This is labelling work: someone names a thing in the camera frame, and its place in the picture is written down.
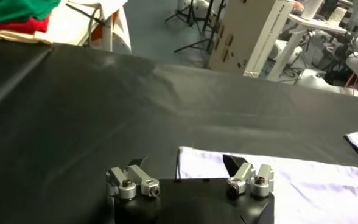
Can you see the beige garment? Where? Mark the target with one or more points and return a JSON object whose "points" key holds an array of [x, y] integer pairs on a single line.
{"points": [[14, 36]]}

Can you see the black tripod stand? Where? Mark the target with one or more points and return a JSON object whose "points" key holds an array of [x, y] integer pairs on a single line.
{"points": [[211, 36], [191, 12]]}

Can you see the tall white cardboard box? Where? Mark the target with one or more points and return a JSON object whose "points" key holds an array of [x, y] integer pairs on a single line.
{"points": [[246, 33]]}

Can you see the white standing desk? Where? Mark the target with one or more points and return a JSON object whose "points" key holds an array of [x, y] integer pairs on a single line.
{"points": [[288, 51]]}

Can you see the green garment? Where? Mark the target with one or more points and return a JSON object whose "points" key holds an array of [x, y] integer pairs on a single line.
{"points": [[14, 9]]}

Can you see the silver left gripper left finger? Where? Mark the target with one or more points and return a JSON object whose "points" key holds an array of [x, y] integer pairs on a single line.
{"points": [[136, 175]]}

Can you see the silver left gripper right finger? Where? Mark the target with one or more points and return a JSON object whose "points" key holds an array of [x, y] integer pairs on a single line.
{"points": [[243, 172]]}

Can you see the red garment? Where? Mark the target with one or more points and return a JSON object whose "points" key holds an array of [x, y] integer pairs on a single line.
{"points": [[23, 26]]}

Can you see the white humanoid robot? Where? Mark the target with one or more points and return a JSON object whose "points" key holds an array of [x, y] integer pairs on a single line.
{"points": [[319, 82]]}

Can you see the large black table cover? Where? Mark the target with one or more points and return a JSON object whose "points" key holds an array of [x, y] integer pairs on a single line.
{"points": [[167, 100]]}

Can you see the white table cloth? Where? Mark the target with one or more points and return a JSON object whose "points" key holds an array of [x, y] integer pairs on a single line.
{"points": [[66, 24]]}

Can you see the lavender t-shirt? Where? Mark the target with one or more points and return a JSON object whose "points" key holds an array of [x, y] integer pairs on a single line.
{"points": [[313, 188]]}

